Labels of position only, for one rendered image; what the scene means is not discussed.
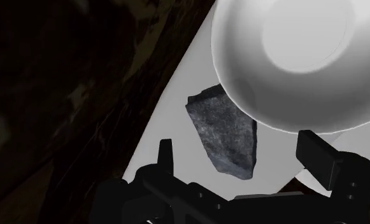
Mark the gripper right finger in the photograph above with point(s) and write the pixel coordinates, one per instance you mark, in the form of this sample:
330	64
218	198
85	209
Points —
319	158

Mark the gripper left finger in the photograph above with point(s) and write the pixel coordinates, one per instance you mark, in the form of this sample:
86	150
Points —
159	192

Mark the white bowl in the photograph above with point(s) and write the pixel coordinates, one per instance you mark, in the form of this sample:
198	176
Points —
296	96

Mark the dark grey stone chunk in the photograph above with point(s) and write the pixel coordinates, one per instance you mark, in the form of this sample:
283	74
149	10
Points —
225	133

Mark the white table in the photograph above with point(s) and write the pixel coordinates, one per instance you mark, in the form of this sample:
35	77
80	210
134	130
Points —
184	93

